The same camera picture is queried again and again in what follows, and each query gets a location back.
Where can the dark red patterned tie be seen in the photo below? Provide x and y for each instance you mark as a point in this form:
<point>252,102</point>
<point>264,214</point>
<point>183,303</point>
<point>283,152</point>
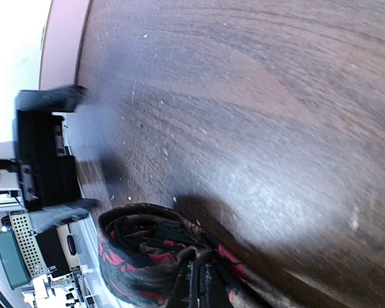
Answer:
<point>142,247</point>

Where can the green plastic bin outside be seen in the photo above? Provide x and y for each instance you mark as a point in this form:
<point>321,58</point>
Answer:
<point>12,261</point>

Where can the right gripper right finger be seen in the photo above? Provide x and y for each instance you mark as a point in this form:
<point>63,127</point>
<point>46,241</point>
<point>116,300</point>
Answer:
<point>211,291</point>

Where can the pink divided plastic box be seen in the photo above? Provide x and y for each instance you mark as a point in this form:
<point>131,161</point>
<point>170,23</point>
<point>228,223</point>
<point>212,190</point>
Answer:
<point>62,41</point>

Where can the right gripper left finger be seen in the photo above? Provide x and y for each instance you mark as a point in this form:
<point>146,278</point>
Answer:
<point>186,287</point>

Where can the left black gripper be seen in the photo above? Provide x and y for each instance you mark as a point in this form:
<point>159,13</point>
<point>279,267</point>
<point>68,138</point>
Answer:
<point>47,175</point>

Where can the perforated metal box outside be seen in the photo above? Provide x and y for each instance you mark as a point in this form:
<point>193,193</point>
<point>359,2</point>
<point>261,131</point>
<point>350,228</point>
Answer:
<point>28,245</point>

